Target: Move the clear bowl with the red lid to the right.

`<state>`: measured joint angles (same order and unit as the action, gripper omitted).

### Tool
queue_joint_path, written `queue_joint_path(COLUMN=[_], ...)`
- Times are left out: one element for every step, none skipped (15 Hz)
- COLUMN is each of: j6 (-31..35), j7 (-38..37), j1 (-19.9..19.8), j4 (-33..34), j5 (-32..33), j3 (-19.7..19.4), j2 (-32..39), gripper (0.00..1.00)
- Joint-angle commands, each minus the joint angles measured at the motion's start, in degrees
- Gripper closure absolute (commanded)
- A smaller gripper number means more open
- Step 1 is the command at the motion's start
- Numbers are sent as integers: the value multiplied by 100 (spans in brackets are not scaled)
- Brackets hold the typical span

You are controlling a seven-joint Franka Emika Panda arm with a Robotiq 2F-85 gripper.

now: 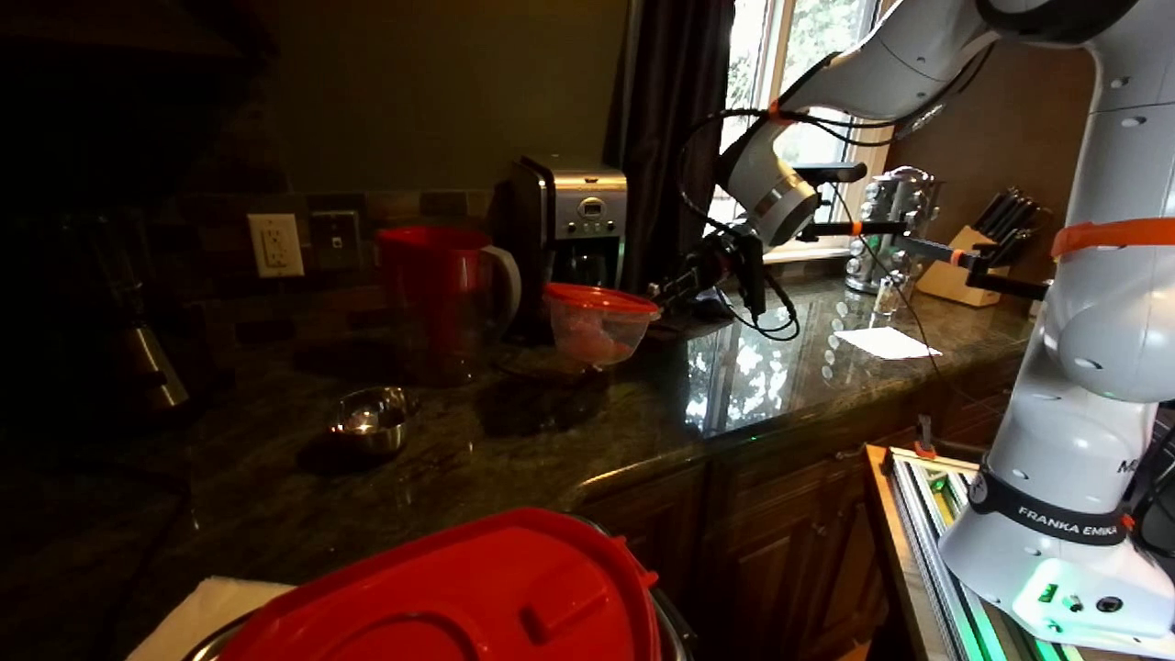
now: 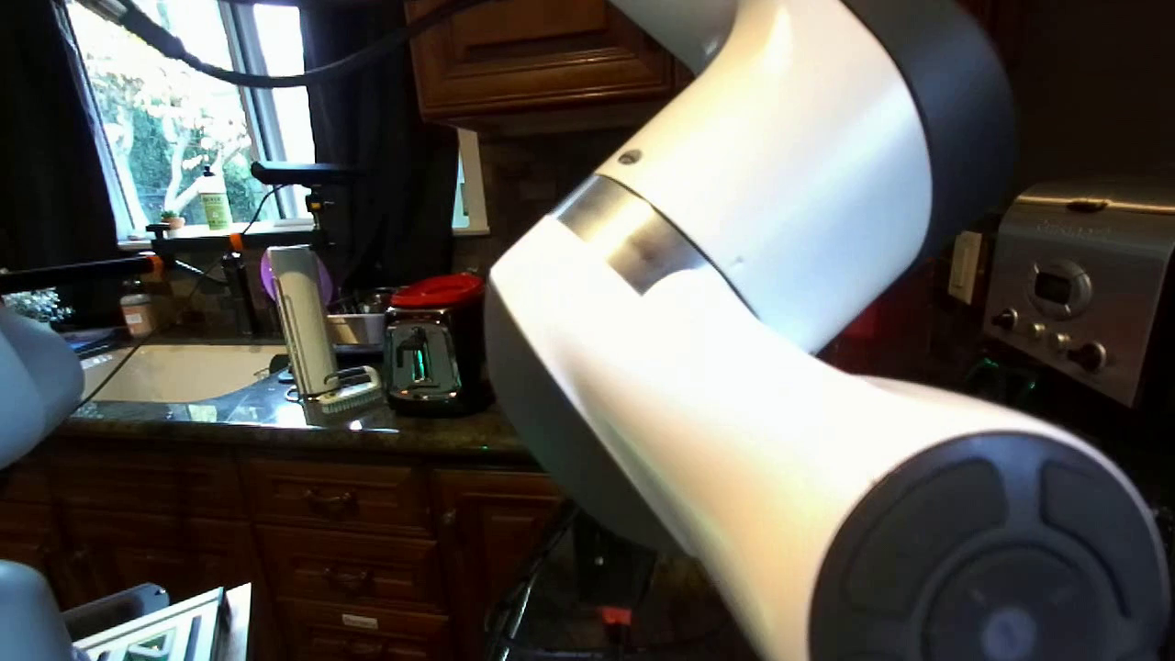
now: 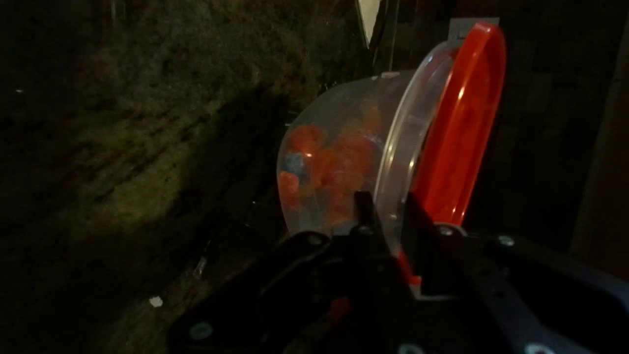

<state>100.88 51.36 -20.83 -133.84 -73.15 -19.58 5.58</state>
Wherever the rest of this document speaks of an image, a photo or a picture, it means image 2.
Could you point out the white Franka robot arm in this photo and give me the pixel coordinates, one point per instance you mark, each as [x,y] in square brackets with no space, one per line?
[759,368]

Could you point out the large container with red lid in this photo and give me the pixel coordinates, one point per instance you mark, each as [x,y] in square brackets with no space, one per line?
[438,291]

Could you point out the small white object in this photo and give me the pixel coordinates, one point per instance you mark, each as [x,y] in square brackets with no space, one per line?
[350,392]

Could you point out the dark curtain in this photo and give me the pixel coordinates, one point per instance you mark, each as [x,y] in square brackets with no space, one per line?
[379,159]
[49,133]

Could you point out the wooden upper cabinet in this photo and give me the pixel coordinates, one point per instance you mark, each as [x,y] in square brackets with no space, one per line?
[536,59]

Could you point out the wooden cabinet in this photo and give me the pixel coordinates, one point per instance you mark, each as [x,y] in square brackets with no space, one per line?
[330,538]
[536,59]

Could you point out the purple round object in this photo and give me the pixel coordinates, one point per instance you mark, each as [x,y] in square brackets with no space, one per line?
[267,276]

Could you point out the wooden lower cabinet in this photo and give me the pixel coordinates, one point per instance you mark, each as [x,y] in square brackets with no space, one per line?
[330,538]

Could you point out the dark bottle with orange cap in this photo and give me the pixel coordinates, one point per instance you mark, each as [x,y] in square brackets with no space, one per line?
[236,281]

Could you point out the green soap bottle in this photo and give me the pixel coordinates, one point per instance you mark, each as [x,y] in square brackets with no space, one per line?
[215,204]

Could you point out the silver black coffee maker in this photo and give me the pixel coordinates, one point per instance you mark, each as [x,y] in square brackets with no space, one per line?
[1084,295]

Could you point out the black camera on stand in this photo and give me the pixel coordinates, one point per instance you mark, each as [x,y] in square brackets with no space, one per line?
[297,175]

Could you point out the white wall outlet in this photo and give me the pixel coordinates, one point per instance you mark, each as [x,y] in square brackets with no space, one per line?
[964,265]

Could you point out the window with white frame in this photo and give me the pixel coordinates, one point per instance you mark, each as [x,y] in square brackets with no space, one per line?
[169,123]

